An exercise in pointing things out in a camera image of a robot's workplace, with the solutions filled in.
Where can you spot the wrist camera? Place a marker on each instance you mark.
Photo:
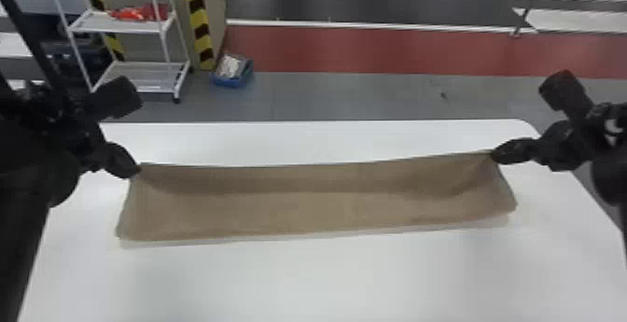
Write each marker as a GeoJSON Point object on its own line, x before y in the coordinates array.
{"type": "Point", "coordinates": [115, 97]}
{"type": "Point", "coordinates": [564, 91]}

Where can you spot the beige towel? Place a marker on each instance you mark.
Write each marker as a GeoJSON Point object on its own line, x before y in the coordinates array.
{"type": "Point", "coordinates": [313, 201]}

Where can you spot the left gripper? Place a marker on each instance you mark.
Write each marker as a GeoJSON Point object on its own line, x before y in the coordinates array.
{"type": "Point", "coordinates": [81, 140]}

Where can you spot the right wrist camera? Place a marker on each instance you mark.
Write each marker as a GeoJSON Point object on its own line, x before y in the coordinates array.
{"type": "Point", "coordinates": [564, 91]}

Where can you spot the red snack packet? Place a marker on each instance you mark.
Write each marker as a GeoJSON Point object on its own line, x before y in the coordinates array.
{"type": "Point", "coordinates": [139, 12]}

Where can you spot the yellow black striped post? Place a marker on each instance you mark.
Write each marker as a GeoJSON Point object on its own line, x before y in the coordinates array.
{"type": "Point", "coordinates": [100, 5]}
{"type": "Point", "coordinates": [198, 15]}

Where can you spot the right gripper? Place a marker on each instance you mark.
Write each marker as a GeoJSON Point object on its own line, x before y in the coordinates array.
{"type": "Point", "coordinates": [561, 146]}

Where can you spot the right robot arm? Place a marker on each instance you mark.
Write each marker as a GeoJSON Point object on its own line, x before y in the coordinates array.
{"type": "Point", "coordinates": [610, 167]}

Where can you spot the blue basket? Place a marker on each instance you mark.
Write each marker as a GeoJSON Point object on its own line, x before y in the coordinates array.
{"type": "Point", "coordinates": [234, 73]}

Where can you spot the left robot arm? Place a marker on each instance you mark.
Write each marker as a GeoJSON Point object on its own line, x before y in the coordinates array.
{"type": "Point", "coordinates": [24, 177]}

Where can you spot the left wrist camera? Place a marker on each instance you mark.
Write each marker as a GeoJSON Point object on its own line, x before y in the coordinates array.
{"type": "Point", "coordinates": [115, 97]}

